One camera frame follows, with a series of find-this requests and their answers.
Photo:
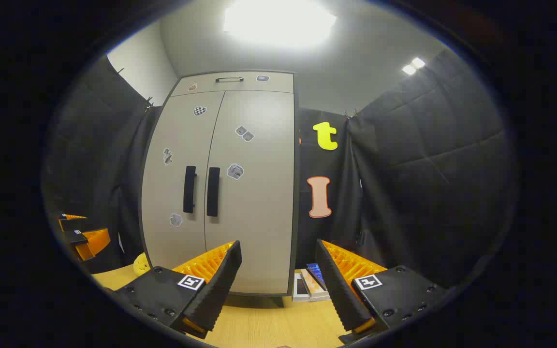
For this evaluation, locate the blue book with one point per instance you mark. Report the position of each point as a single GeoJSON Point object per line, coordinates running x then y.
{"type": "Point", "coordinates": [316, 273]}

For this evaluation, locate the yellow pineapple plush toy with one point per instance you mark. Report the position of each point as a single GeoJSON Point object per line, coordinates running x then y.
{"type": "Point", "coordinates": [140, 266]}

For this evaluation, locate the white book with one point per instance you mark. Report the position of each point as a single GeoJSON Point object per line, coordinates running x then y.
{"type": "Point", "coordinates": [299, 292]}

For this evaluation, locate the grey cabinet drawer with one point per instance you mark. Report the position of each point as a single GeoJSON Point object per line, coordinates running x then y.
{"type": "Point", "coordinates": [269, 83]}

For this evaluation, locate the small ceiling light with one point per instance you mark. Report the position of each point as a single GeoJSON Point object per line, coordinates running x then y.
{"type": "Point", "coordinates": [414, 66]}

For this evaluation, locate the large ceiling light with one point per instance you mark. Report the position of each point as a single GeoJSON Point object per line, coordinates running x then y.
{"type": "Point", "coordinates": [278, 21]}

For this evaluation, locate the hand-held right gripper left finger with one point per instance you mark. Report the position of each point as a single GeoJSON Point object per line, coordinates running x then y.
{"type": "Point", "coordinates": [220, 285]}

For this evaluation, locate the grey double-door shoe cabinet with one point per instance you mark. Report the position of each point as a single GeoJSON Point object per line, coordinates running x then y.
{"type": "Point", "coordinates": [297, 193]}

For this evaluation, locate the grey cabinet door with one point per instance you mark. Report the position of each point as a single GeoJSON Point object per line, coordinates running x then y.
{"type": "Point", "coordinates": [254, 217]}
{"type": "Point", "coordinates": [167, 193]}

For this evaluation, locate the black backdrop cloth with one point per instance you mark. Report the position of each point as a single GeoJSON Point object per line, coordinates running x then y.
{"type": "Point", "coordinates": [428, 169]}

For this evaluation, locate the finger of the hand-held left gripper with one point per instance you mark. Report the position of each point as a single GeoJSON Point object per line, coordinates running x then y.
{"type": "Point", "coordinates": [73, 224]}
{"type": "Point", "coordinates": [95, 241]}

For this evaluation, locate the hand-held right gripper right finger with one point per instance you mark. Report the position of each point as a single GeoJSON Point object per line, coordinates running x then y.
{"type": "Point", "coordinates": [341, 290]}

